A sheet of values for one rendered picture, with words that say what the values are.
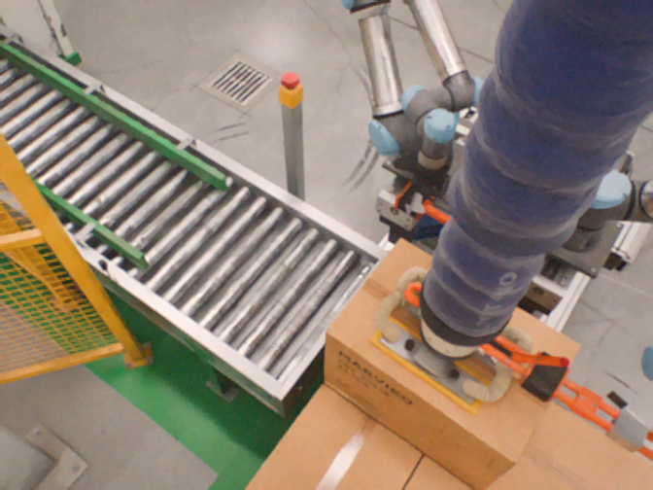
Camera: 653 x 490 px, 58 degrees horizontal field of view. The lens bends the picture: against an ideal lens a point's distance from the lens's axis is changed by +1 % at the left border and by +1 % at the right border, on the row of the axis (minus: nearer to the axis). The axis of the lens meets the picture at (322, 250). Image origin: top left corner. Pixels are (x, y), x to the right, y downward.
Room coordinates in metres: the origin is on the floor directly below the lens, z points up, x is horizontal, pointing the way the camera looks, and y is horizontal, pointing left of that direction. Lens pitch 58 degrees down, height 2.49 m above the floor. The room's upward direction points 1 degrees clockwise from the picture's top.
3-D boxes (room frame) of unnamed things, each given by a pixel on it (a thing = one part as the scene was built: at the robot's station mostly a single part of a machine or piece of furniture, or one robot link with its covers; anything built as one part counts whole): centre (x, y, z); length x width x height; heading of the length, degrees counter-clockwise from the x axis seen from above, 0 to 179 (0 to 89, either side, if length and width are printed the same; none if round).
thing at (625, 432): (0.39, -0.73, 1.07); 0.07 x 0.07 x 0.04; 53
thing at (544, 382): (0.52, -0.55, 1.08); 0.10 x 0.08 x 0.06; 143
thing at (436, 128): (1.05, -0.29, 1.38); 0.09 x 0.08 x 0.11; 23
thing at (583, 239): (0.98, -0.75, 1.09); 0.15 x 0.15 x 0.10
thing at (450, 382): (0.60, -0.30, 0.97); 0.34 x 0.10 x 0.05; 53
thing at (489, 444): (0.68, -0.37, 0.75); 0.60 x 0.40 x 0.40; 54
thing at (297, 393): (0.89, -0.06, 0.47); 0.70 x 0.03 x 0.15; 145
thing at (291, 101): (1.64, 0.12, 0.50); 0.07 x 0.07 x 1.00; 55
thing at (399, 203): (1.06, -0.27, 1.08); 0.09 x 0.08 x 0.05; 143
